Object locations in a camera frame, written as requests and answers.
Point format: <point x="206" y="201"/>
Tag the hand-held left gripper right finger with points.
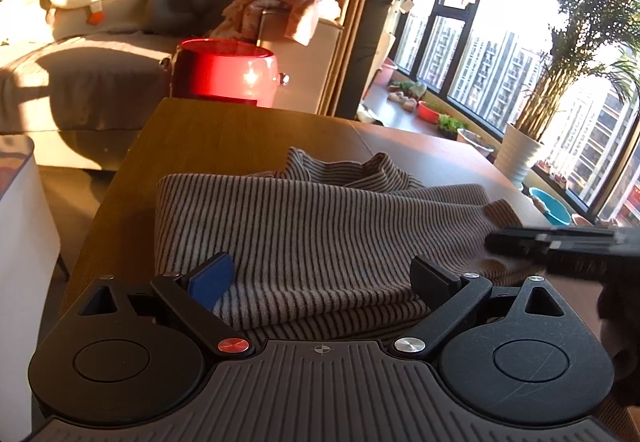
<point x="427" y="280"/>

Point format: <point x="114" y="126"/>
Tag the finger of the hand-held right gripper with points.
<point x="550" y="242"/>

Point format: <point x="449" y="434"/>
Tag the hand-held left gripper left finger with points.
<point x="212" y="280"/>

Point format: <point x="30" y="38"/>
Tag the brown striped sweater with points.
<point x="325" y="232"/>

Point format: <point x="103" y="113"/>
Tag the person's right hand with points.
<point x="625" y="332"/>

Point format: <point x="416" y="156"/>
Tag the teal bowl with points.
<point x="550" y="209"/>

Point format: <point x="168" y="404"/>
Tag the potted palm in white pot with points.
<point x="517" y="154"/>

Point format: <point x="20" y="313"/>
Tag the pale pink bowl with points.
<point x="475" y="142"/>

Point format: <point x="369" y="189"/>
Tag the green leafy plant tray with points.
<point x="452" y="126"/>

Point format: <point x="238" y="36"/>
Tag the small red bowl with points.
<point x="429" y="112"/>

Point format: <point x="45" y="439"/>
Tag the small windowsill ornaments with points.
<point x="405" y="94"/>

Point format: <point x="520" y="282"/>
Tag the white coffee table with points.
<point x="25" y="247"/>

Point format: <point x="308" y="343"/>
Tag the red pot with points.
<point x="220" y="72"/>

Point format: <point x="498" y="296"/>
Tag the beige sofa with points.
<point x="100" y="72"/>

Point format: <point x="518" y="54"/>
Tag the beige curtain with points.
<point x="350" y="22"/>

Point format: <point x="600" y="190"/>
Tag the grey pillow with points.
<point x="175" y="2"/>

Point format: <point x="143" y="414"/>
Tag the black window frame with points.
<point x="442" y="47"/>

